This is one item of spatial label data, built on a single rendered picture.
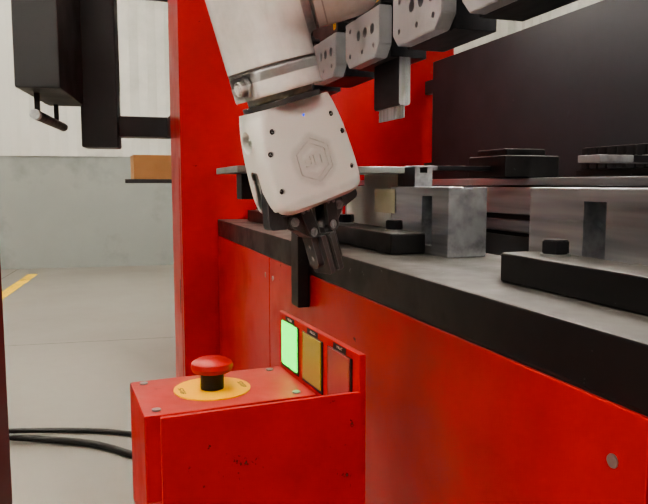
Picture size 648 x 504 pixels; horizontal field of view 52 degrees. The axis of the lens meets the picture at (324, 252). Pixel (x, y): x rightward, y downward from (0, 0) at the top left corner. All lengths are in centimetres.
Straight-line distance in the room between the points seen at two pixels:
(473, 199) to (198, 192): 112
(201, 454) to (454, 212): 52
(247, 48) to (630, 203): 36
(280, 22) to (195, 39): 134
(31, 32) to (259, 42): 151
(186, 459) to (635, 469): 30
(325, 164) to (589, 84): 96
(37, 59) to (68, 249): 637
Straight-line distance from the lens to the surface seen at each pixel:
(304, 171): 62
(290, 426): 52
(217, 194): 191
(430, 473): 74
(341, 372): 56
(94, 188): 827
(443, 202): 91
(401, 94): 109
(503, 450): 61
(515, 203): 123
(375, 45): 110
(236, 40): 61
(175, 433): 50
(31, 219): 837
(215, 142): 191
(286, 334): 68
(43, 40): 207
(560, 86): 159
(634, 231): 63
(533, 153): 122
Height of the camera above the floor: 97
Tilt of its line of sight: 6 degrees down
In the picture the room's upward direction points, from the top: straight up
